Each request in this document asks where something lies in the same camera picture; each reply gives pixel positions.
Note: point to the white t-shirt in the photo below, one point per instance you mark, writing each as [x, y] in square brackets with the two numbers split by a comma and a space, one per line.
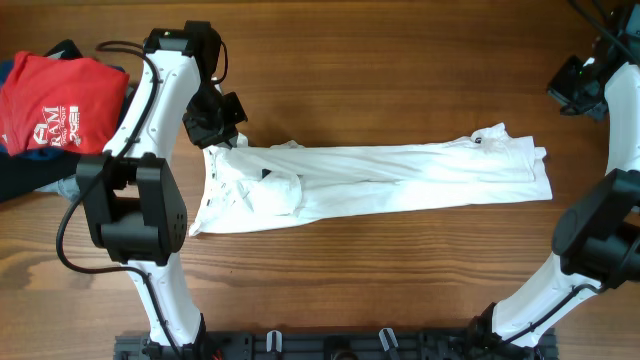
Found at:
[251, 189]

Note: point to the red folded t-shirt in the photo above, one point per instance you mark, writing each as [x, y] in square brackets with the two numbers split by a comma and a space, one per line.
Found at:
[70, 105]

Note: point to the grey folded garment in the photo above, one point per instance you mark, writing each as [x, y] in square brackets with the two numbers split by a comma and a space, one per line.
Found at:
[66, 187]

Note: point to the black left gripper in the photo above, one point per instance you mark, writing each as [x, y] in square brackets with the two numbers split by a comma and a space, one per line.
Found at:
[215, 132]

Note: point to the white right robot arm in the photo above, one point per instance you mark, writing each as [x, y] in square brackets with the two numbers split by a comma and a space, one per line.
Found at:
[594, 249]

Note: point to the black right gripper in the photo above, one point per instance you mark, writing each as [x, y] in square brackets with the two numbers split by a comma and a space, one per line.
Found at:
[567, 88]

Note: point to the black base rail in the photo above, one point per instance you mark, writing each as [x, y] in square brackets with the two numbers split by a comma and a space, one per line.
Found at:
[433, 344]

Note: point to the black folded garment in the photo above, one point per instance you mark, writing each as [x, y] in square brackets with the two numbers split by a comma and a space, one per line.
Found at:
[22, 176]

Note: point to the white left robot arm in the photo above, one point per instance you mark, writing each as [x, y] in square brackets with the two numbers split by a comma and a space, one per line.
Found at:
[133, 207]

